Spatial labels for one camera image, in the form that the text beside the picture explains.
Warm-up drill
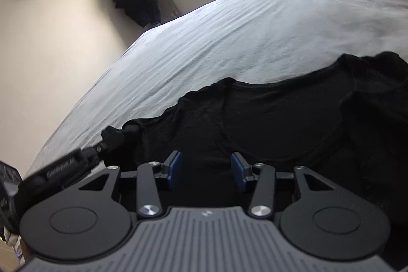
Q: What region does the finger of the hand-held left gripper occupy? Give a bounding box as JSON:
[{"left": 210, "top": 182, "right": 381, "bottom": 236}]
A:
[{"left": 86, "top": 127, "right": 126, "bottom": 164}]

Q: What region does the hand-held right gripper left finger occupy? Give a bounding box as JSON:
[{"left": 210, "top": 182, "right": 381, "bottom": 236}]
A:
[{"left": 78, "top": 150, "right": 184, "bottom": 218}]

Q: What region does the brown cardboard box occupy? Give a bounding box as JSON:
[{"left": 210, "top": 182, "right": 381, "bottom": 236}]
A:
[{"left": 0, "top": 240, "right": 25, "bottom": 272}]

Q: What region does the black shirt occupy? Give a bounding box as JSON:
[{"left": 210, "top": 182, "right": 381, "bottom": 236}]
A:
[{"left": 102, "top": 50, "right": 408, "bottom": 271}]

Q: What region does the radiator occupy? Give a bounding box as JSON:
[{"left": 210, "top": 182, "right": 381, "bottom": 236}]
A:
[{"left": 156, "top": 0, "right": 184, "bottom": 25}]

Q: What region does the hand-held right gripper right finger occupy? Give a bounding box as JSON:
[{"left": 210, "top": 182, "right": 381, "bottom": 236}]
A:
[{"left": 230, "top": 152, "right": 340, "bottom": 218}]

